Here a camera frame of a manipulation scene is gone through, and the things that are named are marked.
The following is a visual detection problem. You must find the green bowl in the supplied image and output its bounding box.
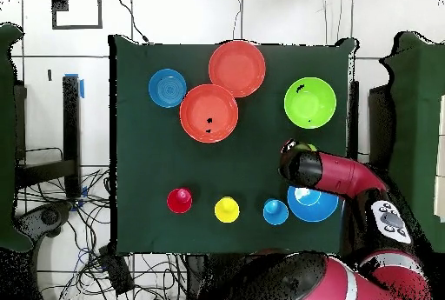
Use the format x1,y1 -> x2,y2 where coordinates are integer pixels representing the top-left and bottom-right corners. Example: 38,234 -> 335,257
283,77 -> 337,130

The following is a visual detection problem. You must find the orange bowl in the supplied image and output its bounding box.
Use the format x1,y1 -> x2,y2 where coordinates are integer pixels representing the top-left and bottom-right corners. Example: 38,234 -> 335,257
208,40 -> 267,98
179,83 -> 240,144

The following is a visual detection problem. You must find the small blue bowl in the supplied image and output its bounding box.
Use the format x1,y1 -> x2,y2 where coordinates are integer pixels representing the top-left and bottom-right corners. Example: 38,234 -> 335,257
148,68 -> 188,109

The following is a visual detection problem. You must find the large blue bowl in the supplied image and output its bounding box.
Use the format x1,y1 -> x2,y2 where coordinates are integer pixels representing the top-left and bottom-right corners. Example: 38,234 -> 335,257
287,184 -> 340,223

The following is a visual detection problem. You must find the light blue cup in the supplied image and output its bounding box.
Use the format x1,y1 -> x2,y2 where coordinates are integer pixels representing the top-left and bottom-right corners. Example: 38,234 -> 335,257
262,197 -> 290,226

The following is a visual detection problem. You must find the yellow cup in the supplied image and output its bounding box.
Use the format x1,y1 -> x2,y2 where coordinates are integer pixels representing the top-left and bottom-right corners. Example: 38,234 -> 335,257
214,196 -> 241,223

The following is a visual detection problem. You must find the red cup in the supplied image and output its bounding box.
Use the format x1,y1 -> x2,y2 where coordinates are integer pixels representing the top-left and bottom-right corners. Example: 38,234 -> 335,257
166,187 -> 194,215

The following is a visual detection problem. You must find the dark green tablecloth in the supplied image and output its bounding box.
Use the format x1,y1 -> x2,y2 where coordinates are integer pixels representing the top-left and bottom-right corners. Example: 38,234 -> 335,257
108,34 -> 357,257

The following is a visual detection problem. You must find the green cloth side table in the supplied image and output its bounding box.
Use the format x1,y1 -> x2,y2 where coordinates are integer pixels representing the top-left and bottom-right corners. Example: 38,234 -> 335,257
0,23 -> 33,253
376,30 -> 445,254

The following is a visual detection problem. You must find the black power brick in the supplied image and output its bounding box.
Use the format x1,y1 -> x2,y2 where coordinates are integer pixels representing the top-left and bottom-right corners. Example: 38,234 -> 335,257
98,245 -> 136,296

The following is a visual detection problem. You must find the black floor cable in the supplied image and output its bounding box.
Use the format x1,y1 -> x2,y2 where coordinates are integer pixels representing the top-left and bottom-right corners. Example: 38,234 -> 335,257
116,0 -> 151,44

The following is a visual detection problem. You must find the tangle of cables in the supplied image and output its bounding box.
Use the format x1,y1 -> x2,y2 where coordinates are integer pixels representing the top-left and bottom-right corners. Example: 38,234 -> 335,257
17,167 -> 189,300

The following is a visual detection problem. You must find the black metal frame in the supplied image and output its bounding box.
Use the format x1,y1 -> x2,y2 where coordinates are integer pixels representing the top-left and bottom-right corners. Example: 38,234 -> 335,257
13,75 -> 83,198

